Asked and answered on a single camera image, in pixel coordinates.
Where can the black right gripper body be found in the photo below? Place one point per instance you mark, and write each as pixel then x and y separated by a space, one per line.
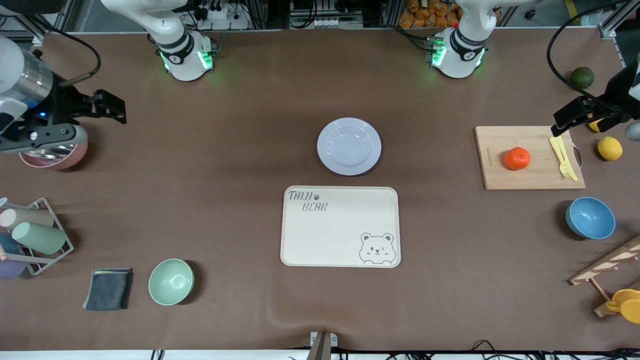
pixel 64 104

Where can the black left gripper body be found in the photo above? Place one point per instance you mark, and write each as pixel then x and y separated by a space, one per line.
pixel 616 93

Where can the orange fruit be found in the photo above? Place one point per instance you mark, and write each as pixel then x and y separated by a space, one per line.
pixel 517 158

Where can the pale lavender plate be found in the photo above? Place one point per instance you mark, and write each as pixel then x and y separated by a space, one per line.
pixel 349 146

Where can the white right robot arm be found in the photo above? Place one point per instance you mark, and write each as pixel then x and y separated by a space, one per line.
pixel 185 65

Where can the yellow lemon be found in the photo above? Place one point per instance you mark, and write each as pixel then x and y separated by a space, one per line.
pixel 595 127
pixel 610 148

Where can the yellow plastic knife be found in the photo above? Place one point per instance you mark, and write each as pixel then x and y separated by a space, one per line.
pixel 554 145

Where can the dark green lime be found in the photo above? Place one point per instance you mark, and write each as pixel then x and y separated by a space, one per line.
pixel 582 78

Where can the pink bowl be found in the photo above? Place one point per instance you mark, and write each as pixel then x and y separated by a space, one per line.
pixel 75 157

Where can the shiny metal scoop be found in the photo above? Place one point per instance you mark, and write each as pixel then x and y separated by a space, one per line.
pixel 52 154

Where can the wooden cutting board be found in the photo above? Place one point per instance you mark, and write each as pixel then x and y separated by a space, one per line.
pixel 535 175

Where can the blue bowl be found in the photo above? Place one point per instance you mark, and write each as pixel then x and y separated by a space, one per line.
pixel 591 218

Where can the beige cup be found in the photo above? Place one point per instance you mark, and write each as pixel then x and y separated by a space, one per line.
pixel 30 217

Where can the mint green cup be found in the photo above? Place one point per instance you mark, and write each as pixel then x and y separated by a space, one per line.
pixel 40 238

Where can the white power strip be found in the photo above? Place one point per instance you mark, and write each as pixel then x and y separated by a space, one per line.
pixel 220 17

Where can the wooden mug rack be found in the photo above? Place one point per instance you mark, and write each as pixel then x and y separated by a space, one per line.
pixel 607 262

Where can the blue cup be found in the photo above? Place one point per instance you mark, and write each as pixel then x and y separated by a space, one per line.
pixel 7 243

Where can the dark grey folded cloth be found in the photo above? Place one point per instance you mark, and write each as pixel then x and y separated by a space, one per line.
pixel 108 289

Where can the pile of orange bread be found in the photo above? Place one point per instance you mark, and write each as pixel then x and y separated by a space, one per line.
pixel 430 15

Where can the purple cup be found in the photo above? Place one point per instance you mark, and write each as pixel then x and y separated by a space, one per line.
pixel 10 270

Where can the mint green bowl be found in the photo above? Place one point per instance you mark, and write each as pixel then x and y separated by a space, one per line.
pixel 171 282

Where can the yellow mug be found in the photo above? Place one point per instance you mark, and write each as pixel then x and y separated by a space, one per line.
pixel 629 305

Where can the cream bear print tray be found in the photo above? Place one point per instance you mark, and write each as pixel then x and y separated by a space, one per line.
pixel 330 235

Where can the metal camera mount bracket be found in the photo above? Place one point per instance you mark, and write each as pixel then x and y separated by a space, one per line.
pixel 321 345

